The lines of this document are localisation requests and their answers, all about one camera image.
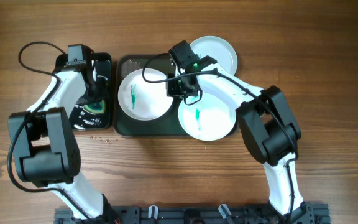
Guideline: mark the white plate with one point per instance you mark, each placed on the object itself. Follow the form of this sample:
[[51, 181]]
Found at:
[[218, 49], [142, 100], [206, 119]]

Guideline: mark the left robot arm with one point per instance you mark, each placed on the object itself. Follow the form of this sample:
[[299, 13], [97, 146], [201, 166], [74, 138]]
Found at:
[[44, 155]]

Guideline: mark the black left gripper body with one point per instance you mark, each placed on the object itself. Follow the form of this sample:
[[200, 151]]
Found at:
[[95, 92]]

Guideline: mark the small black water tray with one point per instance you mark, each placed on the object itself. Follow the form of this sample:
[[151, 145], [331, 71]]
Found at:
[[74, 88]]

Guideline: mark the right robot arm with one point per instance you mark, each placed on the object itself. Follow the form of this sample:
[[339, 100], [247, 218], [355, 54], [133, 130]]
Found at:
[[269, 129]]

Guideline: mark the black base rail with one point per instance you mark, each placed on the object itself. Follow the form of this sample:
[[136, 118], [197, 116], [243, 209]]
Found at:
[[308, 213]]

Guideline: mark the yellow green sponge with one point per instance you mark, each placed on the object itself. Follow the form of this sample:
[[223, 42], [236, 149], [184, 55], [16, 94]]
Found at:
[[96, 108]]

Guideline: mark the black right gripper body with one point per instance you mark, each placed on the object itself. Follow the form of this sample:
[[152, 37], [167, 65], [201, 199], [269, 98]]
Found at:
[[178, 87]]

